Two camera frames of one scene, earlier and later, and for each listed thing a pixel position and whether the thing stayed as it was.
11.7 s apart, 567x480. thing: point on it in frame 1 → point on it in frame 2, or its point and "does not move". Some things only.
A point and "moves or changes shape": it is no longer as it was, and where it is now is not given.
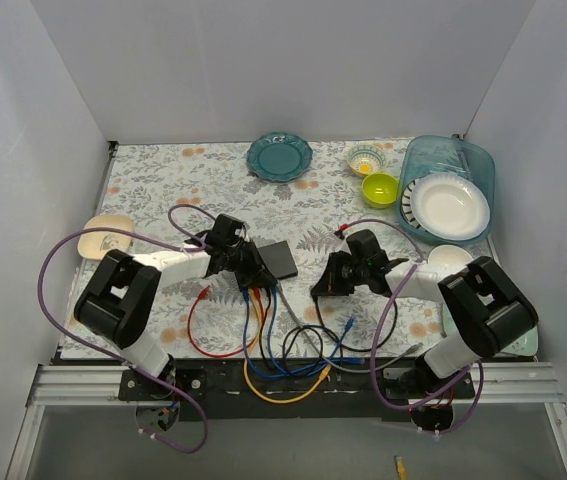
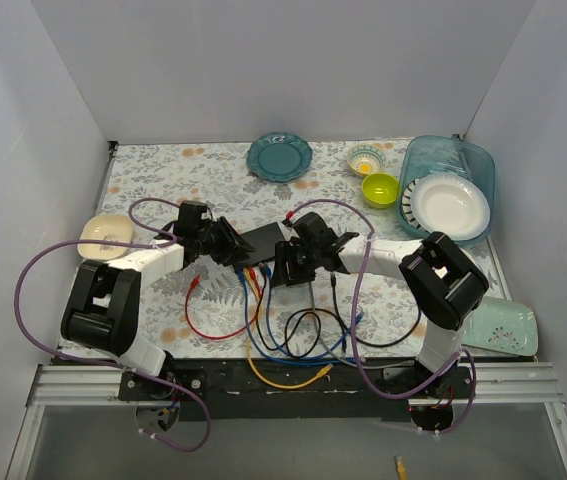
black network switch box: [279, 259] moves or changes shape
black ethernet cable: [285, 336] moves or changes shape
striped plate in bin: [406, 206] does not move
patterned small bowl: [365, 159] does not move
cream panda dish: [95, 244] does not move
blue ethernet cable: [291, 371] → [358, 317]
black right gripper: [336, 273] → [293, 259]
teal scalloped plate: [278, 157] does not move
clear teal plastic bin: [427, 155] does not move
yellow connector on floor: [400, 468] does not move
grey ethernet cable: [414, 349] moves or changes shape
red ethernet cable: [191, 311] → [193, 285]
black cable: [350, 346] → [369, 344]
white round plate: [449, 206] does not move
